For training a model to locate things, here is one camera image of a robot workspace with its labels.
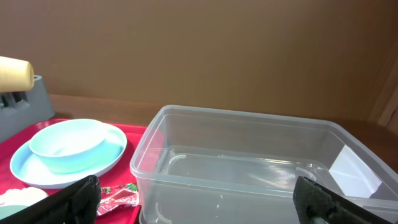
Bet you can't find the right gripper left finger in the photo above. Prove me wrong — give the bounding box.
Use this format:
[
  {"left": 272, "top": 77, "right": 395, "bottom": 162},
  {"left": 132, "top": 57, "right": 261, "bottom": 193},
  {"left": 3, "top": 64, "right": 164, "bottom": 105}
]
[{"left": 1, "top": 175, "right": 101, "bottom": 224}]

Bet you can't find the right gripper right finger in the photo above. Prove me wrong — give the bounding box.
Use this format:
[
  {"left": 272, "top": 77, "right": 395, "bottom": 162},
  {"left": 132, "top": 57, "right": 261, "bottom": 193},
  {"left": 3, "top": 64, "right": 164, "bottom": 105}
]
[{"left": 293, "top": 176, "right": 392, "bottom": 224}]

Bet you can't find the light blue bowl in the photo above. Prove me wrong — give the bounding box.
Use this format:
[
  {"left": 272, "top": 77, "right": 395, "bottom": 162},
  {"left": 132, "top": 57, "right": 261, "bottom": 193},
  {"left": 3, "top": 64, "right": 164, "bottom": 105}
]
[{"left": 29, "top": 119, "right": 108, "bottom": 174}]

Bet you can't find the yellow plastic cup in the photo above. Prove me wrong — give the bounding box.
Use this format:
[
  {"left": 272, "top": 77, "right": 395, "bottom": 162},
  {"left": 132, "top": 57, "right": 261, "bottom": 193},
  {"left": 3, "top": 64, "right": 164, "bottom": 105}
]
[{"left": 0, "top": 57, "right": 34, "bottom": 93}]

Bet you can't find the grey dishwasher rack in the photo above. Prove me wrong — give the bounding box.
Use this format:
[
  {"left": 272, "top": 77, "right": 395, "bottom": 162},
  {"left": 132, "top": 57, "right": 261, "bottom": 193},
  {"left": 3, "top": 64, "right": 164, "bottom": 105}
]
[{"left": 0, "top": 75, "right": 55, "bottom": 142}]

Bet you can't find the red snack wrapper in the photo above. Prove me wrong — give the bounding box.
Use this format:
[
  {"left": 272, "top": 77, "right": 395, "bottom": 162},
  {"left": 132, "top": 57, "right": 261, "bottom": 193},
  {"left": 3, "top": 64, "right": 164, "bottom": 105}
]
[{"left": 96, "top": 183, "right": 139, "bottom": 216}]

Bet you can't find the crumpled white tissue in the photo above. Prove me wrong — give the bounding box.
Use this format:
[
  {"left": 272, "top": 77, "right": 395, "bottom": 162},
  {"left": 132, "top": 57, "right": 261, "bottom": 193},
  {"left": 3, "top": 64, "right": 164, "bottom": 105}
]
[{"left": 1, "top": 187, "right": 49, "bottom": 206}]

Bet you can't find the light blue plate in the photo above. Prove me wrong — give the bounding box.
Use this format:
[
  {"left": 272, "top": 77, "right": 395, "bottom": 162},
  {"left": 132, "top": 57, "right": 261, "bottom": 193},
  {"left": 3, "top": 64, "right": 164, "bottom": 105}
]
[{"left": 9, "top": 124, "right": 127, "bottom": 189}]

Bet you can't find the green bowl with food scraps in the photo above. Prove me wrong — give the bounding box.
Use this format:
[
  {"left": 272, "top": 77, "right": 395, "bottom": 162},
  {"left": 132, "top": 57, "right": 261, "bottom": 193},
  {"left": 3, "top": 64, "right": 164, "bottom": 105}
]
[{"left": 0, "top": 205, "right": 27, "bottom": 220}]

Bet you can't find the clear plastic bin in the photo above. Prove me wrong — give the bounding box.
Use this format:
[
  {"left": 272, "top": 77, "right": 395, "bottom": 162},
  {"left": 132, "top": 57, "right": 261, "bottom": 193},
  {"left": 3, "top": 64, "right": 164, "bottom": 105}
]
[{"left": 130, "top": 105, "right": 397, "bottom": 223}]

